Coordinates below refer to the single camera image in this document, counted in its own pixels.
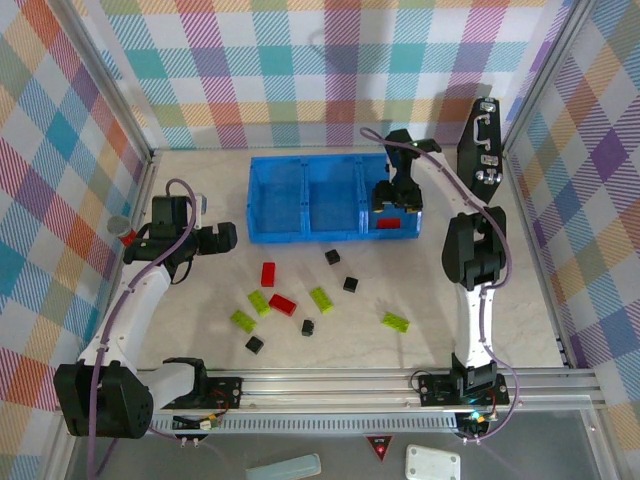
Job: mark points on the small black lego brick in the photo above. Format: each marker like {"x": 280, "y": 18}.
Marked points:
{"x": 254, "y": 344}
{"x": 332, "y": 257}
{"x": 307, "y": 327}
{"x": 350, "y": 284}

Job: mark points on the red lego brick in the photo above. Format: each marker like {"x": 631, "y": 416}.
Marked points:
{"x": 389, "y": 223}
{"x": 268, "y": 274}
{"x": 283, "y": 304}

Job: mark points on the green lego brick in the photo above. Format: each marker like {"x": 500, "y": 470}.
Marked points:
{"x": 243, "y": 321}
{"x": 259, "y": 303}
{"x": 321, "y": 300}
{"x": 396, "y": 322}

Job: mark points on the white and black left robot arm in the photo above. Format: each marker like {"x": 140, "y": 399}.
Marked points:
{"x": 125, "y": 310}

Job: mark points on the red tube with grey cap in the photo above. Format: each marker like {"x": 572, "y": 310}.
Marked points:
{"x": 120, "y": 226}

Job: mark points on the black briefcase with metal latches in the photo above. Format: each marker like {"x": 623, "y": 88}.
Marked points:
{"x": 480, "y": 145}

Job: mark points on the blue three-compartment bin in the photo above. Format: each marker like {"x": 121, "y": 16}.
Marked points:
{"x": 280, "y": 215}

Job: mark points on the red triangle warning label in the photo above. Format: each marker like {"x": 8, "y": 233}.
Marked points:
{"x": 378, "y": 445}

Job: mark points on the white square plate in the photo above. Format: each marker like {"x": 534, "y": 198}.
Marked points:
{"x": 432, "y": 462}

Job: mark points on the pale blue flat bar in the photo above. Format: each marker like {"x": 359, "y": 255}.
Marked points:
{"x": 285, "y": 467}

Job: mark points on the aluminium frame post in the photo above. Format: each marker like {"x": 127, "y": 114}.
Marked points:
{"x": 108, "y": 80}
{"x": 543, "y": 75}

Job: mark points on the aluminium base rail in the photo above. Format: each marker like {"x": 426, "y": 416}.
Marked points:
{"x": 325, "y": 387}

